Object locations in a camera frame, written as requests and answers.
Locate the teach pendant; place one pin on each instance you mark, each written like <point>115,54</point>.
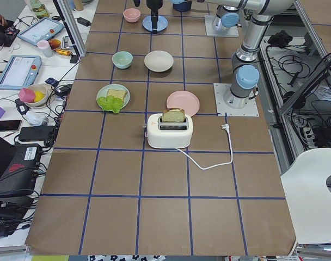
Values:
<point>20,72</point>
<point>44,29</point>

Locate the bread slice on plate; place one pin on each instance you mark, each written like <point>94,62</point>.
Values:
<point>121,94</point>

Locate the green bowl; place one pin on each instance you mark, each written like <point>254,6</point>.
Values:
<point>122,59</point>

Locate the white chair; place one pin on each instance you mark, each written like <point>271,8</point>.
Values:
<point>308,197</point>

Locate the green lettuce leaf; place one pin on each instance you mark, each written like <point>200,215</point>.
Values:
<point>110,103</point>

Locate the beige bowl with toys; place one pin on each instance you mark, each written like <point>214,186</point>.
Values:
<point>35,96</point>

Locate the black equipment box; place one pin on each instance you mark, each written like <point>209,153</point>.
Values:
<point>18,164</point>

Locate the bread slice in toaster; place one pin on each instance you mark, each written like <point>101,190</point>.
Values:
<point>173,115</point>

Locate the black smartphone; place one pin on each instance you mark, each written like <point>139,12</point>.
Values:
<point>10,125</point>

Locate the pink plate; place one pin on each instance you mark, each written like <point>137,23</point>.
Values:
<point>184,100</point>

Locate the teach pendant lower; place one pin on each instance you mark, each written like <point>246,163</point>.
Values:
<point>20,72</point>

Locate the green plate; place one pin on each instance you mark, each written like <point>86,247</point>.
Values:
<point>103,92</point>

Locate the pink bowl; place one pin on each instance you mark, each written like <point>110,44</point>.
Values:
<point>132,15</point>

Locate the teach pendant upper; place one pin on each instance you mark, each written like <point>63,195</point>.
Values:
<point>44,29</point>

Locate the blue plate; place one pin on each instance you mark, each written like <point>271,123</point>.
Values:
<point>149,24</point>

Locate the black power adapter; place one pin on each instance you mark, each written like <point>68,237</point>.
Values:
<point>83,21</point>

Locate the white toaster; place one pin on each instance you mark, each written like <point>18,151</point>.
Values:
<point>168,135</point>

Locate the pink cup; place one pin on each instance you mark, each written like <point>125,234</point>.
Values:
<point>45,48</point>

